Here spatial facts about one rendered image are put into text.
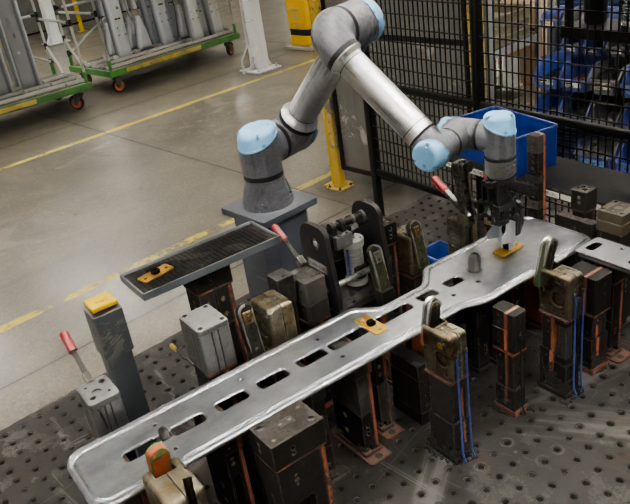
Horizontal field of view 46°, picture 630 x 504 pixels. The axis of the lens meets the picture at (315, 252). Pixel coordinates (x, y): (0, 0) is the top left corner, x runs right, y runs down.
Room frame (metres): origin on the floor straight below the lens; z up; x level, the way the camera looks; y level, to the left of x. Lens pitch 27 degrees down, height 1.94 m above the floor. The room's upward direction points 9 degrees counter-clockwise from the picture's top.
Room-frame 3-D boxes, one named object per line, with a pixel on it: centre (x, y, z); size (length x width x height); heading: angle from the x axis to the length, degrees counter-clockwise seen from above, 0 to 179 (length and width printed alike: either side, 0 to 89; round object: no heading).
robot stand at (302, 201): (2.01, 0.11, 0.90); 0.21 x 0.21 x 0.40; 39
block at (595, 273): (1.56, -0.66, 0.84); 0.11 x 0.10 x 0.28; 32
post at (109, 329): (1.46, 0.49, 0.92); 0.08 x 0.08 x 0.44; 32
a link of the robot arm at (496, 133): (1.67, -0.48, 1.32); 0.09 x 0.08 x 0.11; 49
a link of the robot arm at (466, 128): (1.72, -0.39, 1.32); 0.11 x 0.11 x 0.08; 49
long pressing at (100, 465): (1.42, -0.09, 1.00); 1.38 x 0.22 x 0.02; 122
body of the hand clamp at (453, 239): (1.82, -0.41, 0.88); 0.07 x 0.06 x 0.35; 32
